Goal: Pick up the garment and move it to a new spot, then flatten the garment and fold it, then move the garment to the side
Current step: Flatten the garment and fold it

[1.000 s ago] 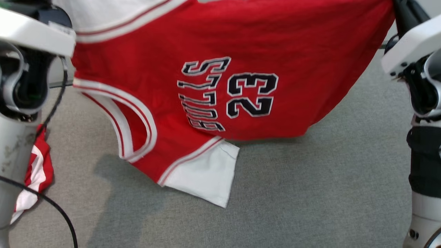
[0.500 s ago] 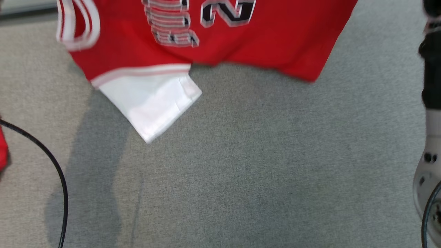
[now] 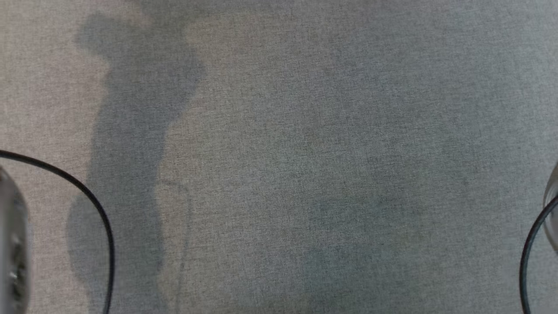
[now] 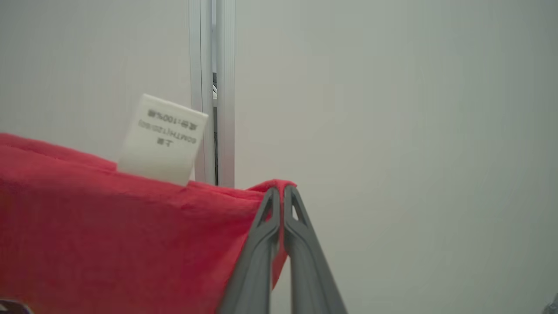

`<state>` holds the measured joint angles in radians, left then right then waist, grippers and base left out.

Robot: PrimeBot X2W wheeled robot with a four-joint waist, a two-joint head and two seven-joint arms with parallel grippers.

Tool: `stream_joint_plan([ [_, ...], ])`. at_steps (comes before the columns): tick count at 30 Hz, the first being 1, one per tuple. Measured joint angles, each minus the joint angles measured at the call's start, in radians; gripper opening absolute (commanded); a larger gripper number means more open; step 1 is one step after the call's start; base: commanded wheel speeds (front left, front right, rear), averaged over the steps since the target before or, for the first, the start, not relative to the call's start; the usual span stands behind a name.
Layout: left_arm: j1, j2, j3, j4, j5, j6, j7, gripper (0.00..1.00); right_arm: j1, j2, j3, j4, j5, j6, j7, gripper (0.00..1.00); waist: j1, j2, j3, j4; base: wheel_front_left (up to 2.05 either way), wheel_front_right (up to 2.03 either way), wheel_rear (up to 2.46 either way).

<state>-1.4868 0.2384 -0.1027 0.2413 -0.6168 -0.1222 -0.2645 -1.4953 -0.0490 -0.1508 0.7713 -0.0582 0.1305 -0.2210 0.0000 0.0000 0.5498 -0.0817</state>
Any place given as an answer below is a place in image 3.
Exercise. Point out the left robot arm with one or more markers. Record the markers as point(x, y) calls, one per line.
point(13, 244)

